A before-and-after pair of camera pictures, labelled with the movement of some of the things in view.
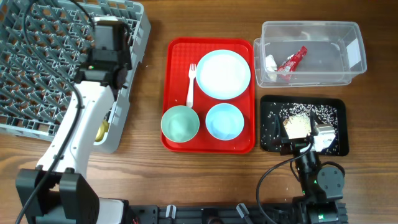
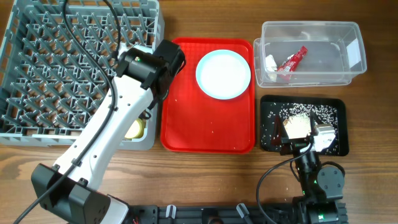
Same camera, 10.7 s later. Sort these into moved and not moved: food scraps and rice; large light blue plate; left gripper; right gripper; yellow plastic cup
Moved: yellow plastic cup; left gripper
Not moved: right gripper; large light blue plate; food scraps and rice
